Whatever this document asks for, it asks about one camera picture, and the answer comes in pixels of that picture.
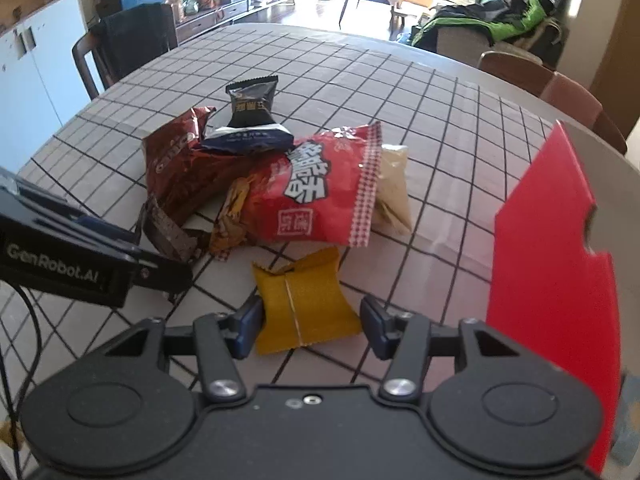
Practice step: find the beige sofa with clothes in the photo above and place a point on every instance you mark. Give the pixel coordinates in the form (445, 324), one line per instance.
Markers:
(530, 28)

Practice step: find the red crispy noodle snack bag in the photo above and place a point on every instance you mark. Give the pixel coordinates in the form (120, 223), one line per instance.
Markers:
(322, 190)

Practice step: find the red cardboard box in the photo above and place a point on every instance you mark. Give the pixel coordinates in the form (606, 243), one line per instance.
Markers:
(549, 290)

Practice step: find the white navy snack packet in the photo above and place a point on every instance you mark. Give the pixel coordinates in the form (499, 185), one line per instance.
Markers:
(249, 140)

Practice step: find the brown wooden chair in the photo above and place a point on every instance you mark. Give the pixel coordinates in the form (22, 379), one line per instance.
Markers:
(521, 72)

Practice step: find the dark brown striped snack packet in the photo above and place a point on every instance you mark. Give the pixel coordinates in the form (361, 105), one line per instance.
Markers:
(171, 240)

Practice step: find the low tv cabinet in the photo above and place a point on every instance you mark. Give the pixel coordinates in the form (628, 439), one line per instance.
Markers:
(226, 12)

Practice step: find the yellow pillow snack packet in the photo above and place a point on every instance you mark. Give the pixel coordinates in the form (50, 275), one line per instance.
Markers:
(304, 304)

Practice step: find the brown Oreo snack bag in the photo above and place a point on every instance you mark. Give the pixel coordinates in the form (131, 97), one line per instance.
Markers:
(182, 175)

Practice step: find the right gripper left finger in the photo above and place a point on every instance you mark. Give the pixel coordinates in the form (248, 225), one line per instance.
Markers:
(216, 341)

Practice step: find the black snack packet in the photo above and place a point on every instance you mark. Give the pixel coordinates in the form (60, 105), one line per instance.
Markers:
(251, 101)

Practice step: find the dark wooden chair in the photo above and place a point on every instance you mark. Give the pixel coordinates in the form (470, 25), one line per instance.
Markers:
(123, 42)

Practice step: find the pale yellow snack packet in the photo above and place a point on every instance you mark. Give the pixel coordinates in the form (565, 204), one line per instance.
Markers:
(391, 207)

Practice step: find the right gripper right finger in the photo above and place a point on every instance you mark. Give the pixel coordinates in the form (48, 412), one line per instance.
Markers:
(409, 342)

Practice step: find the white cupboard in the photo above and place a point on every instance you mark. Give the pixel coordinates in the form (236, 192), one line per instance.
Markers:
(40, 88)

